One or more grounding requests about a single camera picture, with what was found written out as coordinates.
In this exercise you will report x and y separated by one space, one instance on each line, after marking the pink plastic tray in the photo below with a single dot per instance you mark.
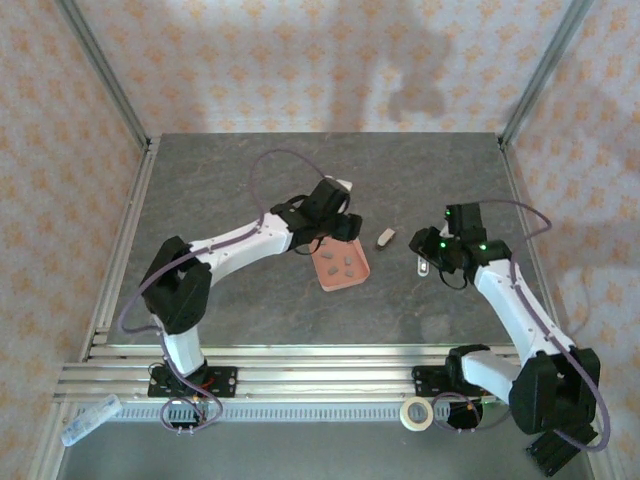
325 280

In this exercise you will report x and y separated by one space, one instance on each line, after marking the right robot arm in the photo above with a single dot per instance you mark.
515 305

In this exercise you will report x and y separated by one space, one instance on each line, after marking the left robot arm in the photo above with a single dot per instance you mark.
240 245

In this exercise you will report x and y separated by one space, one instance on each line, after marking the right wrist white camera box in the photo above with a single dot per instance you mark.
443 231

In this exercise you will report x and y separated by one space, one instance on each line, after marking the small beige plastic block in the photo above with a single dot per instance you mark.
386 237

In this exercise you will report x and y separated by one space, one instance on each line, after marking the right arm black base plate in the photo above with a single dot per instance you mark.
425 382

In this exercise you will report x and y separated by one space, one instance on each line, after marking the aluminium upright post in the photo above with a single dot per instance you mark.
92 50
556 50

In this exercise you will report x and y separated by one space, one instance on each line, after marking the black aluminium extrusion piece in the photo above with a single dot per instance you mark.
555 460

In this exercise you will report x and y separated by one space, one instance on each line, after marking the white tape roll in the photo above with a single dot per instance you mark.
403 414

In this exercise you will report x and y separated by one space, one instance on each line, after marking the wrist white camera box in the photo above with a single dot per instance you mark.
443 231
344 185

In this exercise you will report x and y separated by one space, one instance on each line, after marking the clear plastic bottle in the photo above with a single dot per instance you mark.
90 420

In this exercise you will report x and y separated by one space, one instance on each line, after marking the aluminium side rail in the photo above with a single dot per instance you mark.
520 200
131 220

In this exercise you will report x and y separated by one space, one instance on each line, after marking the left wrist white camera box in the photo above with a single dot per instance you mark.
344 185

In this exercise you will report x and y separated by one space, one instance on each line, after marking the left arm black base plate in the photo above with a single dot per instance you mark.
225 382

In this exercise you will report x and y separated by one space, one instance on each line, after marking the pink and white mini stapler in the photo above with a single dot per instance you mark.
423 270

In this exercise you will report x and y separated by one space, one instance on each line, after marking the aluminium front rail beam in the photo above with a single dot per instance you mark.
325 385

